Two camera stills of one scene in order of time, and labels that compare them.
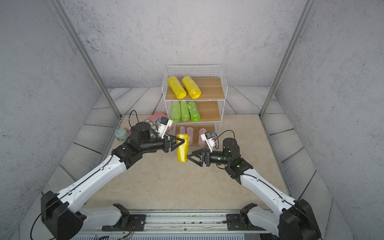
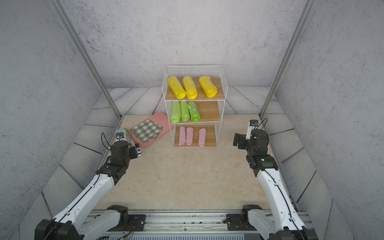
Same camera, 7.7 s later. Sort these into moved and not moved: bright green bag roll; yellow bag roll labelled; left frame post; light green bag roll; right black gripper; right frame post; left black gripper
Moved: left black gripper; right black gripper; yellow bag roll labelled
Not moved: right frame post; light green bag roll; left frame post; bright green bag roll
